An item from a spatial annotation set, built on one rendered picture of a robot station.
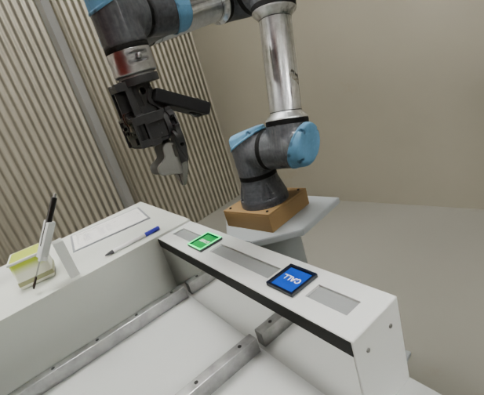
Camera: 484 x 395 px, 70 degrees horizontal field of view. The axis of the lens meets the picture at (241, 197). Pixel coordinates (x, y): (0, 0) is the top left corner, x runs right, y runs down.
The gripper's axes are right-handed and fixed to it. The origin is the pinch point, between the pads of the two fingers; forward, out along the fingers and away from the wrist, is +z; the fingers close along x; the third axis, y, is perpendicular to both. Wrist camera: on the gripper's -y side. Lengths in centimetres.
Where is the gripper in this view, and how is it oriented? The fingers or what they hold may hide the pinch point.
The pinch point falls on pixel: (185, 177)
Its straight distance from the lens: 69.3
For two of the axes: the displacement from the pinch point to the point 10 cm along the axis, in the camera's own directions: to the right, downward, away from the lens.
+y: -7.6, 4.2, -5.0
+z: 2.8, 9.0, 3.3
